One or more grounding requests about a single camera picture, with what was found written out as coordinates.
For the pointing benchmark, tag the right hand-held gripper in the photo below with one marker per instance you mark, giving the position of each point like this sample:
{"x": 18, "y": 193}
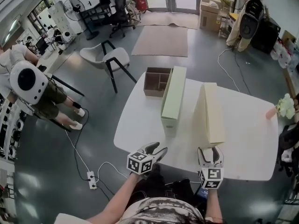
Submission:
{"x": 212, "y": 176}

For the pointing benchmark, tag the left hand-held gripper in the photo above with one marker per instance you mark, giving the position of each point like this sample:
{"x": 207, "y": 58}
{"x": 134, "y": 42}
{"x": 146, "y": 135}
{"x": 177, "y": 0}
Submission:
{"x": 140, "y": 162}

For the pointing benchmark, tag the cream box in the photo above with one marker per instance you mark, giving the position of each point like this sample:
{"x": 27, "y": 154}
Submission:
{"x": 213, "y": 113}

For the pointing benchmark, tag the light green box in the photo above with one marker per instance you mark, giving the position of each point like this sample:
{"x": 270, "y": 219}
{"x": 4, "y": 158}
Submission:
{"x": 174, "y": 94}

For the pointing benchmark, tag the person's right forearm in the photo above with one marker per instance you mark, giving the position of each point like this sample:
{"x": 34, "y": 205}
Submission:
{"x": 213, "y": 204}

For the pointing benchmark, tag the person's left forearm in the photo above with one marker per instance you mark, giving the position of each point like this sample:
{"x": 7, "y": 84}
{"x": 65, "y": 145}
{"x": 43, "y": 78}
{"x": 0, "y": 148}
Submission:
{"x": 116, "y": 199}

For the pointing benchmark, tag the black screen device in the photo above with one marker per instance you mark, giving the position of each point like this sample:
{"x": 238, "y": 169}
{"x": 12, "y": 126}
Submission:
{"x": 203, "y": 193}

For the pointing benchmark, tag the person's black trousers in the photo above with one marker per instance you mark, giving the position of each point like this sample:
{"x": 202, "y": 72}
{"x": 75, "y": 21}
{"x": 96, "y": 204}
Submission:
{"x": 172, "y": 185}

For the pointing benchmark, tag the person's patterned white shirt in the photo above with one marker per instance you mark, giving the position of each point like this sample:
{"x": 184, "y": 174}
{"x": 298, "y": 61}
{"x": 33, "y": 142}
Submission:
{"x": 158, "y": 211}

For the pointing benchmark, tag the brown wooden desk organizer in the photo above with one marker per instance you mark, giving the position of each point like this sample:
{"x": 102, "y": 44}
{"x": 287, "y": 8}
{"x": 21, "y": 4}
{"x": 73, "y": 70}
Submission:
{"x": 151, "y": 83}

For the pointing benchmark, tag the white power strip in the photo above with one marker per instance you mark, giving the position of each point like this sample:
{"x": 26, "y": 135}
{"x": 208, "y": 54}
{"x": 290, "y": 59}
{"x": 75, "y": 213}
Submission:
{"x": 92, "y": 179}

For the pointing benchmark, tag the pink vase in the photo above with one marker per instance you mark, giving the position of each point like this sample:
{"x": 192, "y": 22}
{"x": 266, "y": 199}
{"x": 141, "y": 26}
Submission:
{"x": 271, "y": 113}

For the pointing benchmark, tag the black mesh office chair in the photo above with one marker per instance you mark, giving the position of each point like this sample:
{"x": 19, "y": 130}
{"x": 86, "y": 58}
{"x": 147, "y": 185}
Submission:
{"x": 288, "y": 143}

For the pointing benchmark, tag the white flower bouquet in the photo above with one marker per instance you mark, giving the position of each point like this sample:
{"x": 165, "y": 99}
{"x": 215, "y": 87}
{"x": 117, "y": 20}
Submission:
{"x": 286, "y": 106}

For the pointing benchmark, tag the white shell chair black legs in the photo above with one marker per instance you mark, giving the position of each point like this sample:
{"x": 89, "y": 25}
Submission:
{"x": 116, "y": 57}

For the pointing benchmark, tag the beige floor rug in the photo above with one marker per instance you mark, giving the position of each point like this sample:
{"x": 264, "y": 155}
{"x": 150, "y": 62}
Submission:
{"x": 161, "y": 41}

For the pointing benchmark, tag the cluster of plastic jugs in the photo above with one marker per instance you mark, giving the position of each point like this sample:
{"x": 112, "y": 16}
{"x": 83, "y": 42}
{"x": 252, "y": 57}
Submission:
{"x": 283, "y": 53}

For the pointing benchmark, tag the long tan door mat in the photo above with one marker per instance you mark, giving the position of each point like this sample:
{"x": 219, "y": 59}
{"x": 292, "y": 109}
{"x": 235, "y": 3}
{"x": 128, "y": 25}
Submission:
{"x": 163, "y": 20}

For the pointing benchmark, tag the black speaker cabinet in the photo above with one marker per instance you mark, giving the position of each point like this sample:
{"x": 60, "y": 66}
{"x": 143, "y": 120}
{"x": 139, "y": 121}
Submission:
{"x": 268, "y": 38}

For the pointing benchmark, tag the black bin yellow lid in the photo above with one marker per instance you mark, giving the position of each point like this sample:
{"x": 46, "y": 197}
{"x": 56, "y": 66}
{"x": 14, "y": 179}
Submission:
{"x": 233, "y": 21}

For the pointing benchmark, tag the large cardboard box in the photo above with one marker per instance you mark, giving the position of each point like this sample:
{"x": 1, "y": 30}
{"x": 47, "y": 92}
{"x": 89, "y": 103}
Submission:
{"x": 210, "y": 15}

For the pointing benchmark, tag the red backpack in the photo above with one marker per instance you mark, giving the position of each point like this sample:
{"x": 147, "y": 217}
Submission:
{"x": 140, "y": 0}

